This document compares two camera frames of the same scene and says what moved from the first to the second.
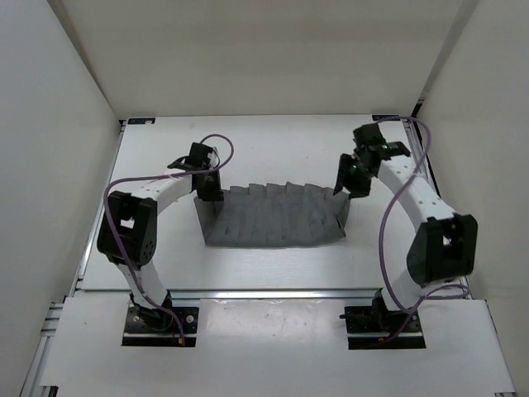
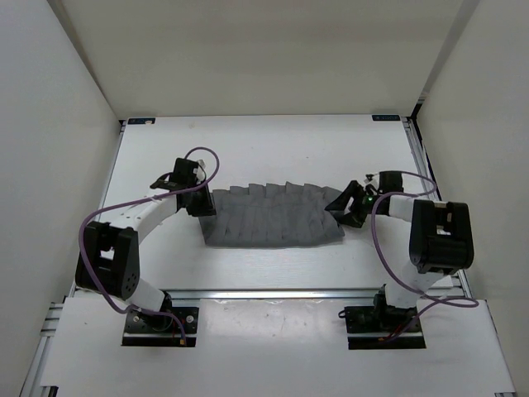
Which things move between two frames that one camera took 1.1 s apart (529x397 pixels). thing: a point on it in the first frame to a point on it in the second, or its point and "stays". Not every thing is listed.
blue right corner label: (386, 117) stays
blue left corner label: (143, 121) stays
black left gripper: (216, 193) to (207, 208)
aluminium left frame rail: (77, 279) stays
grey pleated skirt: (268, 214) stays
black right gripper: (344, 179) to (355, 218)
